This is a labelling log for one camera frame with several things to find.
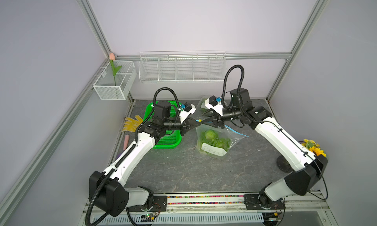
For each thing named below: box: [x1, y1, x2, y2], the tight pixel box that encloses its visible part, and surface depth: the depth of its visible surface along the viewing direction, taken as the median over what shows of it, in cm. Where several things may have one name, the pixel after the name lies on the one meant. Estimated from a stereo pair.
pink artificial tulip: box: [108, 52, 123, 86], surface depth 92 cm
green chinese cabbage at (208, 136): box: [200, 129, 219, 144], surface depth 84 cm
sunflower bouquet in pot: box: [297, 139, 327, 157], surface depth 68 cm
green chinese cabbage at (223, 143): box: [212, 137, 232, 152], surface depth 80 cm
